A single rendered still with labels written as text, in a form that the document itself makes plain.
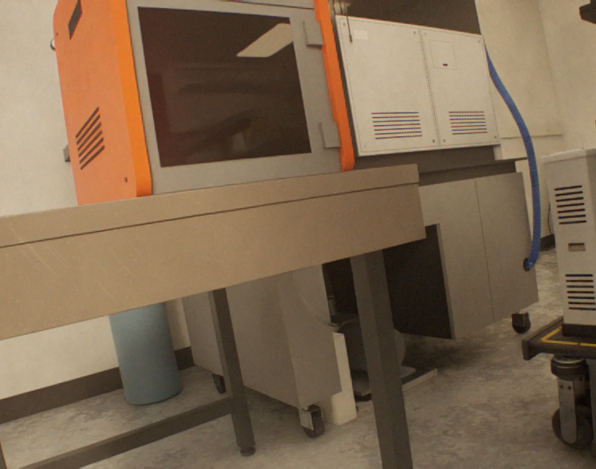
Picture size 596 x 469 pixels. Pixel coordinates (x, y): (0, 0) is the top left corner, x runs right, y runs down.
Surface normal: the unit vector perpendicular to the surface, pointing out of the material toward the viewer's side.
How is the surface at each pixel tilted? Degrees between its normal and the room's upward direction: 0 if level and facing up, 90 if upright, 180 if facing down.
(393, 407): 90
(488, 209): 90
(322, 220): 90
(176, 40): 90
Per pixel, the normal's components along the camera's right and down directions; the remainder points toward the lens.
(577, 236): -0.78, 0.16
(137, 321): 0.26, 0.01
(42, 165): 0.57, -0.04
